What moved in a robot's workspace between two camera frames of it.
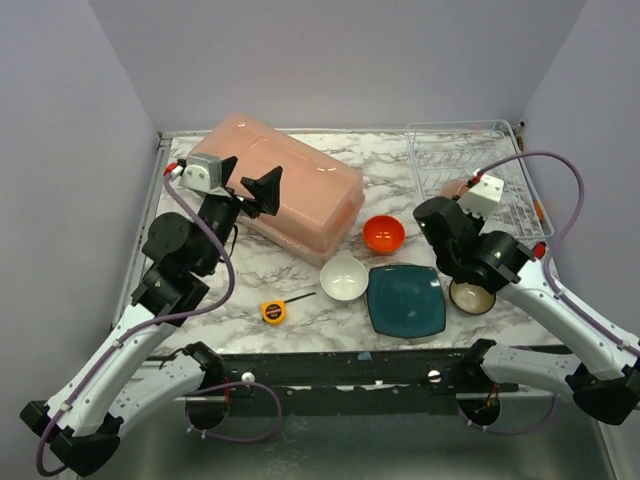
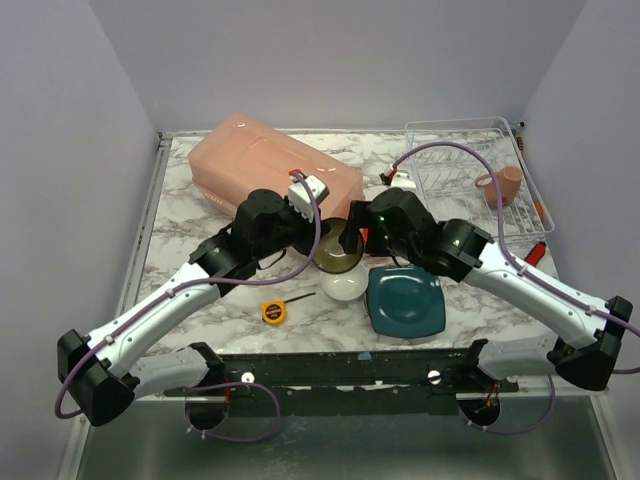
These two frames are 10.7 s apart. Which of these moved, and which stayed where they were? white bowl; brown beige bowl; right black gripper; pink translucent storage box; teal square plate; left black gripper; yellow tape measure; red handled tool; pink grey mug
Moved: brown beige bowl; right black gripper; left black gripper; pink grey mug
Stayed: yellow tape measure; teal square plate; white bowl; red handled tool; pink translucent storage box
